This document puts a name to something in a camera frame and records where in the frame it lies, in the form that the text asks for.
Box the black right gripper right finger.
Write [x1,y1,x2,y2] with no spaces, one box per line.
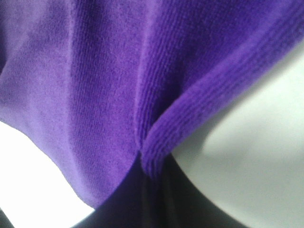
[156,156,240,228]

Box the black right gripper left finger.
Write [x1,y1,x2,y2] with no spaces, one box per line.
[75,159,152,228]

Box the purple towel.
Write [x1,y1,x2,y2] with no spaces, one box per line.
[0,0,304,208]

